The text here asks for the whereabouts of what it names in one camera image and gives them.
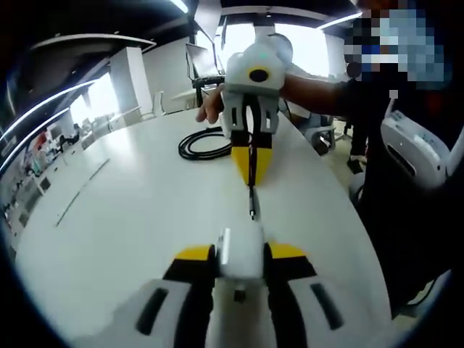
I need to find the row of white cabinets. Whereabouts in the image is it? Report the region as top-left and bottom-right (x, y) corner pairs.
(0, 115), (113, 233)

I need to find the white office chair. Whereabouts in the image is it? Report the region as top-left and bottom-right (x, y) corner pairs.
(302, 115), (349, 157)

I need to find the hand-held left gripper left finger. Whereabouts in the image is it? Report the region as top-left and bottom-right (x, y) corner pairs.
(86, 244), (218, 348)

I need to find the white side table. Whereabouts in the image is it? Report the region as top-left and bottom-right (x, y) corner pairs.
(170, 90), (200, 109)

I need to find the white desk cover plate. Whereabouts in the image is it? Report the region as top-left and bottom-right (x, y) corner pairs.
(54, 157), (112, 228)

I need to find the black Type-C cable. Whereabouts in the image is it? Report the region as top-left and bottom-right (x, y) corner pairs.
(177, 103), (260, 222)

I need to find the standing person in dark clothes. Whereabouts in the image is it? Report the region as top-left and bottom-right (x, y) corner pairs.
(336, 78), (464, 320)

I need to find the hanging flat screen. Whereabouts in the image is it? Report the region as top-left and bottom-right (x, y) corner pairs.
(194, 0), (222, 41)

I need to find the white charger adapter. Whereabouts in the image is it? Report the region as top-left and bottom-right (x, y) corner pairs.
(216, 224), (267, 281)

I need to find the person's right hand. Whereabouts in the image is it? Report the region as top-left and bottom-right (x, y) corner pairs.
(195, 86), (228, 124)

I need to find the black laptop stand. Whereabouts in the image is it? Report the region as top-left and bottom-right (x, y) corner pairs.
(191, 74), (228, 109)

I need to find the white mesh chair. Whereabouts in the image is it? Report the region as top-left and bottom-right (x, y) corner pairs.
(150, 90), (168, 117)

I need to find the white square column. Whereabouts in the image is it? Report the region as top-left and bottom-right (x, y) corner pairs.
(108, 46), (152, 123)

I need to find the white worn device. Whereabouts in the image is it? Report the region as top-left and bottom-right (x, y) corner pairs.
(380, 99), (464, 189)

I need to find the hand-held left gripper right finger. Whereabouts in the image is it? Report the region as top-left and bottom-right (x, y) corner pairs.
(263, 241), (392, 348)

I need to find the open laptop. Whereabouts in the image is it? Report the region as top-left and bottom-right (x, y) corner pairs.
(185, 42), (225, 79)

